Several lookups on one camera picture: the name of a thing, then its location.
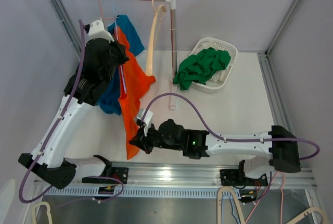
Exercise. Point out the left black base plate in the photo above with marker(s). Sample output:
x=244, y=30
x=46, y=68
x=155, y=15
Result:
x=119, y=173

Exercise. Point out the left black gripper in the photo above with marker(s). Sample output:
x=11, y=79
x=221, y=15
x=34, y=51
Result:
x=120, y=50

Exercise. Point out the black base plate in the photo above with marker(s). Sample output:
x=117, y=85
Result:
x=236, y=178
x=119, y=173

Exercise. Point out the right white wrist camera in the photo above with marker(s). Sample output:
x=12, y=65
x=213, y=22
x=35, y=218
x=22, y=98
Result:
x=144, y=119

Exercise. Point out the aluminium rail frame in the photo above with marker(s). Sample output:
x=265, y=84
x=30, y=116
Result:
x=197, y=176

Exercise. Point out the light blue plastic hanger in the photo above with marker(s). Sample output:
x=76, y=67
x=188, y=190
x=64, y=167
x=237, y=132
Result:
x=119, y=47

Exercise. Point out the white plastic laundry basket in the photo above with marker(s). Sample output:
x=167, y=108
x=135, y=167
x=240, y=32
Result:
x=209, y=87

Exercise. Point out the white slotted cable duct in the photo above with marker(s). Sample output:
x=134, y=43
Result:
x=128, y=191

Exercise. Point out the green t shirt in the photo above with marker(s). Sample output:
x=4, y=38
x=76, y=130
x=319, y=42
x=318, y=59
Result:
x=201, y=67

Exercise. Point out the beige plastic hanger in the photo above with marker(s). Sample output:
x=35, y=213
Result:
x=154, y=32

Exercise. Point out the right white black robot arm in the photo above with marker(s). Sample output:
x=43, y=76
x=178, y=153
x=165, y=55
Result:
x=274, y=150

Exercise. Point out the blue t shirt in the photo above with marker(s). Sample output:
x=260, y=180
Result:
x=108, y=102

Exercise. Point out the beige hanger bottom right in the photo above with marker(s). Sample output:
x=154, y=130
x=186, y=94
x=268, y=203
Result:
x=308, y=212

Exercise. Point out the metal clothes rack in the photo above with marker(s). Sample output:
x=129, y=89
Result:
x=171, y=26

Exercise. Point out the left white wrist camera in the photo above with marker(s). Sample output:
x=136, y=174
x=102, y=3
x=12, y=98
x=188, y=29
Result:
x=96, y=30

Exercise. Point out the cream cloth in basket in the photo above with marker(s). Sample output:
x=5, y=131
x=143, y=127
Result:
x=220, y=76

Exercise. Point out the pink hanger bottom right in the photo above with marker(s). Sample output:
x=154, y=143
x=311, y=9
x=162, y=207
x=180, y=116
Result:
x=266, y=190

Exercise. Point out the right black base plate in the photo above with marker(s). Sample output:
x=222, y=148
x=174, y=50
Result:
x=236, y=178

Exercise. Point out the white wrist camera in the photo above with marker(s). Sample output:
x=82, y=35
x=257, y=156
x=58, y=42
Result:
x=96, y=30
x=144, y=119

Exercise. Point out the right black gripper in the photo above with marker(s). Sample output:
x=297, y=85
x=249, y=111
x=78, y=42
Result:
x=143, y=141

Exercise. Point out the beige hanger bottom centre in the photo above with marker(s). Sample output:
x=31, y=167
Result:
x=236, y=211

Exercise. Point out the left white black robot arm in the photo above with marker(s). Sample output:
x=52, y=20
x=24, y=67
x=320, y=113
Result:
x=82, y=92

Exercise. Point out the pink plastic hanger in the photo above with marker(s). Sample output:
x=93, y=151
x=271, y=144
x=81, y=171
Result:
x=102, y=13

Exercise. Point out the orange t shirt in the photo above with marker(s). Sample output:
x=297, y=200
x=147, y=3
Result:
x=133, y=86

